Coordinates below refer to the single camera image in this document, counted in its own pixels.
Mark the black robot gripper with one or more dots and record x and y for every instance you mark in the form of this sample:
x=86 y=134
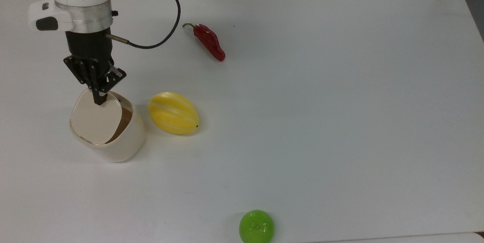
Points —
x=90 y=48

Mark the cream round bin lid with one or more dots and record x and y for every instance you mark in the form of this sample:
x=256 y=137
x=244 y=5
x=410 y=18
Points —
x=94 y=120

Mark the cream plastic garbage bin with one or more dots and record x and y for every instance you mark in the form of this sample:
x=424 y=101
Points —
x=126 y=141

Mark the yellow striped toy melon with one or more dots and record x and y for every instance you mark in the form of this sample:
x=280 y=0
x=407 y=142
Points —
x=173 y=113

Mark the red toy chili pepper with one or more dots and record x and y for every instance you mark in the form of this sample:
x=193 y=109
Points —
x=209 y=41

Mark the green toy apple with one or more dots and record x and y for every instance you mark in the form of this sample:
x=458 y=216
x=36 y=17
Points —
x=256 y=227

